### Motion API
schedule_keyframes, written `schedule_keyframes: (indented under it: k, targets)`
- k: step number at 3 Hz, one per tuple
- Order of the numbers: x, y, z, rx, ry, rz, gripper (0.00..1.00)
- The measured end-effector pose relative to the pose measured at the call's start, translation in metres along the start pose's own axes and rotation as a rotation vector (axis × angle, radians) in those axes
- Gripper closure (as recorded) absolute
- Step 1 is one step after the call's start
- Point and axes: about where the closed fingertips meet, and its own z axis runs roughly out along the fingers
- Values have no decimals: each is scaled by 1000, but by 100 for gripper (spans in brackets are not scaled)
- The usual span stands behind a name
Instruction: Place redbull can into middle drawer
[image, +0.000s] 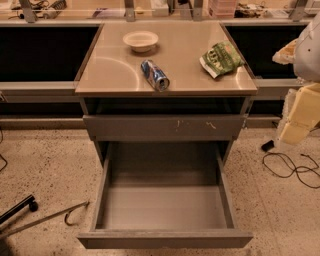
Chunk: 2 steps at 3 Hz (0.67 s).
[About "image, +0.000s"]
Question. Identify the metal hook rod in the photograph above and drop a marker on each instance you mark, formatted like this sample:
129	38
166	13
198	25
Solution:
66	212

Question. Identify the open grey middle drawer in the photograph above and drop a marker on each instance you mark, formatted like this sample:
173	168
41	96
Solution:
164	195

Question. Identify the grey drawer cabinet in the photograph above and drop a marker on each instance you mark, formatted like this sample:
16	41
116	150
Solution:
111	82

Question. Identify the black floor plug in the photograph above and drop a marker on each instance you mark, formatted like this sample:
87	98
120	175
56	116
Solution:
267	146

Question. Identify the green chip bag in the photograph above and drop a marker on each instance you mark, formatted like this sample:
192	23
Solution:
221	59

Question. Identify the white paper bowl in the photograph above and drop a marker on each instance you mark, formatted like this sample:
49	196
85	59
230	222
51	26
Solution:
141	41

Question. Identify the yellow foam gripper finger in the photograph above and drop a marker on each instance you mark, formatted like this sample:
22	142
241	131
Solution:
301	113

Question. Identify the black caster leg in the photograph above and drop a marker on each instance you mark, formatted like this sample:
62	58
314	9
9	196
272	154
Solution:
29	201

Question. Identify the closed grey top drawer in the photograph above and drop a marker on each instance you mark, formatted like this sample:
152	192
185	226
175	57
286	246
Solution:
163	127

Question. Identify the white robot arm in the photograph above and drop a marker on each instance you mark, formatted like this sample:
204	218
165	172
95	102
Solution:
303	53

